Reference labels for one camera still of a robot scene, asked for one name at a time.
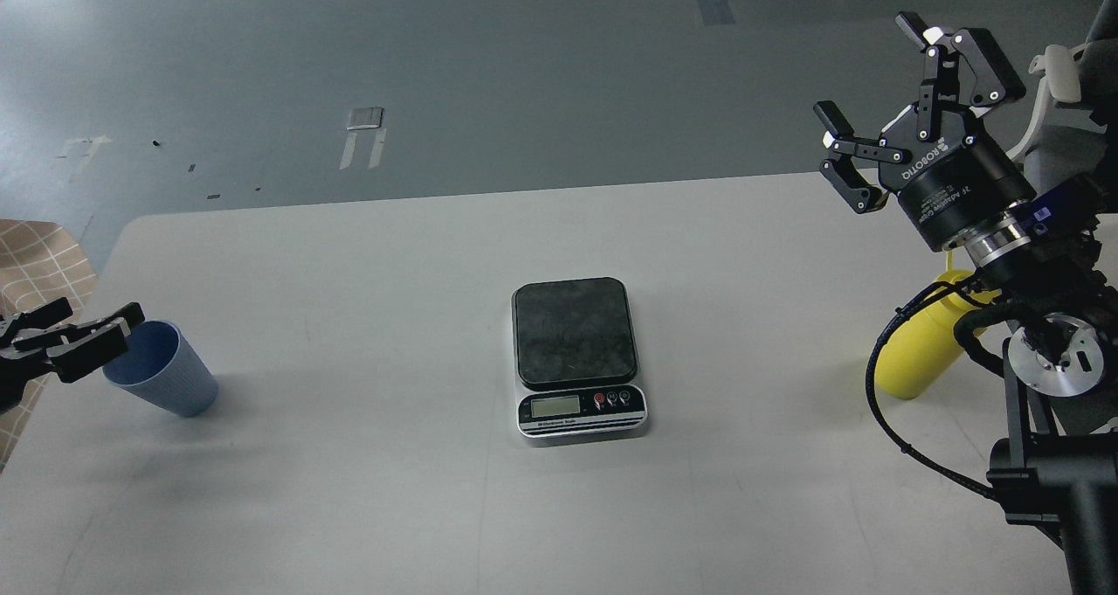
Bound white office chair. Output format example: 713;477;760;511
1010;0;1117;197

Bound grey floor plate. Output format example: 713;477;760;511
345;107;383;132

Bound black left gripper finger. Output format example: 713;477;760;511
1;298;73;351
9;303;145;384

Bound beige checkered cloth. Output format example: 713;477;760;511
0;219;98;469

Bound yellow squeeze bottle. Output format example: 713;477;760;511
866;270;1001;400

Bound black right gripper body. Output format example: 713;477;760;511
880;106;1038;252

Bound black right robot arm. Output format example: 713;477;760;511
814;10;1115;594

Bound blue ribbed cup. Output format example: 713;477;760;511
101;321;219;419

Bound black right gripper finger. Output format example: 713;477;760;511
813;100;912;214
896;12;1026;142

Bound digital kitchen scale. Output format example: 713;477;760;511
511;277;650;444

